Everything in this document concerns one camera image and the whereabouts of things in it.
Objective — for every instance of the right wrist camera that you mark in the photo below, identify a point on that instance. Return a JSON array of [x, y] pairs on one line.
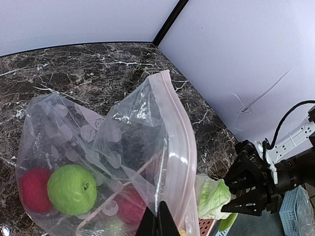
[[311, 115]]

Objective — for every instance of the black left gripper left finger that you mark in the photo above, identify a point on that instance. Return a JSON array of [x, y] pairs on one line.
[[148, 224]]

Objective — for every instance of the clear zip top bag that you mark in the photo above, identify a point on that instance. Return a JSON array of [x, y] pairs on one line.
[[145, 141]]

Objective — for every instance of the green apple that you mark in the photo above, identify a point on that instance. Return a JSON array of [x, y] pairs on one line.
[[72, 190]]

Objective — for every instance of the pale green cabbage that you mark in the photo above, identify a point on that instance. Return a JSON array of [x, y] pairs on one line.
[[211, 196]]

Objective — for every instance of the red fruit back left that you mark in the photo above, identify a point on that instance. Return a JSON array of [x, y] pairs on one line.
[[131, 206]]

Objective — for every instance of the light blue basket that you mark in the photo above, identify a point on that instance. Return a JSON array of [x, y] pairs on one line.
[[297, 213]]

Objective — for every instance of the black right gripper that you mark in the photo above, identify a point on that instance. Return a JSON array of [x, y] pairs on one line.
[[249, 171]]

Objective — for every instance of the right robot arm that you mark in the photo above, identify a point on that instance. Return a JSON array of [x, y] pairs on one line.
[[289, 172]]

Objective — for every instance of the black right frame post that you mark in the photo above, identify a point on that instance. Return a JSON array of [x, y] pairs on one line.
[[169, 22]]

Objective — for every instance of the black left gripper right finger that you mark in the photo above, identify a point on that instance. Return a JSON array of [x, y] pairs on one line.
[[165, 223]]

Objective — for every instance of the red ball fruit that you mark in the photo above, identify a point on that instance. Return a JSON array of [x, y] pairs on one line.
[[33, 186]]

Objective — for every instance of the pink plastic basket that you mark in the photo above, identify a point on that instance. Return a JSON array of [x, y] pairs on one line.
[[205, 226]]

